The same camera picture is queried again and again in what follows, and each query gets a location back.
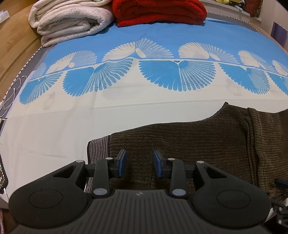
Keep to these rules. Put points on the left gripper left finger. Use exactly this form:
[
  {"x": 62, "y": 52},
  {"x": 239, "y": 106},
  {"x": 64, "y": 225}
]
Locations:
[{"x": 106, "y": 169}]

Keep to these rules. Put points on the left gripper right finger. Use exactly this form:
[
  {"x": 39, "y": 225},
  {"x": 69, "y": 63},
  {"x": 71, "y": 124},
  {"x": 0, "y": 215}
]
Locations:
[{"x": 175, "y": 170}]

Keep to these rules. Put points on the dark brown corduroy pants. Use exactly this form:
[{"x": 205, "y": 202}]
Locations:
[{"x": 243, "y": 142}]

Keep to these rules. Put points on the blue white patterned bedsheet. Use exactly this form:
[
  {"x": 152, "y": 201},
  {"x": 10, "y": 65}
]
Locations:
[{"x": 127, "y": 77}]

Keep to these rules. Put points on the wooden bed headboard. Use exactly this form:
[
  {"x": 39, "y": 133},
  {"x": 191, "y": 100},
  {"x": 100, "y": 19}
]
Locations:
[{"x": 18, "y": 41}]

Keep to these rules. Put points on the white folded comforter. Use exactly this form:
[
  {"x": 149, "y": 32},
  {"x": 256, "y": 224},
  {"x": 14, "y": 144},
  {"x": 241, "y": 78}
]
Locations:
[{"x": 59, "y": 21}]

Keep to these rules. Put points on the red folded blanket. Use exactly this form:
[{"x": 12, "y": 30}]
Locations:
[{"x": 133, "y": 12}]

